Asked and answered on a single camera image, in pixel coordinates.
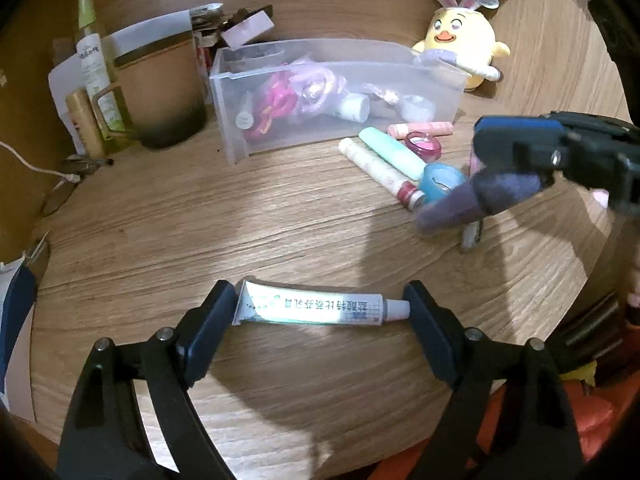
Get floral patterned tube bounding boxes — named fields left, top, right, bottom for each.
left=338, top=137, right=427, bottom=211

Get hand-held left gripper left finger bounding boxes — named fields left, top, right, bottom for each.
left=55, top=280, right=238, bottom=480

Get gold bottle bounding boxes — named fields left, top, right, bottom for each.
left=65, top=89, right=108, bottom=160

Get blue tape roll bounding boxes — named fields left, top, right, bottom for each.
left=417, top=162, right=468, bottom=203

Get pink scissors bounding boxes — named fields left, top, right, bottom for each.
left=247, top=72, right=296, bottom=141

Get mint green tube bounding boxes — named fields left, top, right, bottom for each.
left=358, top=126, right=426, bottom=181

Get pink tape roll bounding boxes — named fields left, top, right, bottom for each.
left=404, top=131, right=443, bottom=163

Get white pill bottle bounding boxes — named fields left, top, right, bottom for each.
left=335, top=92, right=372, bottom=122

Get eyeglasses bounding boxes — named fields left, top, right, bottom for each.
left=40, top=157, right=113, bottom=218

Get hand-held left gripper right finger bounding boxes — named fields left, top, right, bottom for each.
left=402, top=280, right=586, bottom=480

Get small silver lip gloss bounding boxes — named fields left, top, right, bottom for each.
left=460, top=217, right=483, bottom=253

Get purple bottle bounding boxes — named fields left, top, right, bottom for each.
left=415, top=172, right=543, bottom=238

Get blue and white carton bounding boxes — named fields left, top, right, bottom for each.
left=0, top=257, right=38, bottom=423

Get clear plastic drawer box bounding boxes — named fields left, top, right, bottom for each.
left=207, top=37, right=472, bottom=166

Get small white round item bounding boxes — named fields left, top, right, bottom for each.
left=400, top=94, right=436, bottom=122

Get white papers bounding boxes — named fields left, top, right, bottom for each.
left=48, top=2, right=223, bottom=156

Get green spray bottle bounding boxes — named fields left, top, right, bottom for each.
left=74, top=0, right=128, bottom=153

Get brown mug with lid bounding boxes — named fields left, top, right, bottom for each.
left=92, top=35, right=208, bottom=150

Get orange cloth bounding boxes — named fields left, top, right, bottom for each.
left=370, top=385, right=623, bottom=480

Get pink tube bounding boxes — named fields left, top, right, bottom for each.
left=388, top=121, right=454, bottom=138

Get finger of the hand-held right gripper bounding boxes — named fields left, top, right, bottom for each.
left=474, top=171, right=556, bottom=213
left=472, top=115, right=568, bottom=172

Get yellow chick plush toy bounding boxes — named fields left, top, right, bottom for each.
left=411, top=0, right=512, bottom=93

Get pink and white small box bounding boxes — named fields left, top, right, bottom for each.
left=221, top=7, right=276, bottom=50

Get white cable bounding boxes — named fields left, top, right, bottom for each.
left=0, top=140, right=81, bottom=183

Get pink rope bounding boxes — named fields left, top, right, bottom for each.
left=285, top=60, right=351, bottom=121

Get white ointment tube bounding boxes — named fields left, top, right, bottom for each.
left=232, top=278, right=412, bottom=328

